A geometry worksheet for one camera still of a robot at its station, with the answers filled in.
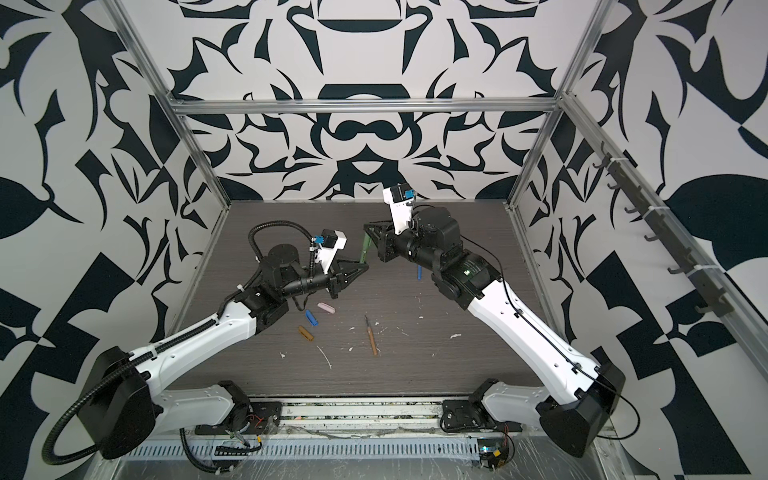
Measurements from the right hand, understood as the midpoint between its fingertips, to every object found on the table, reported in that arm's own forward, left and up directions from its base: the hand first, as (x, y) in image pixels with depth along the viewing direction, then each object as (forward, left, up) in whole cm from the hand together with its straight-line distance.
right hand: (367, 224), depth 64 cm
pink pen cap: (-1, +15, -38) cm, 41 cm away
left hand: (-2, +1, -9) cm, 10 cm away
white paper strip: (-18, +12, -39) cm, 44 cm away
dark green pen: (-2, +1, -5) cm, 5 cm away
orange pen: (-10, +1, -38) cm, 39 cm away
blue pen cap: (-4, +19, -38) cm, 43 cm away
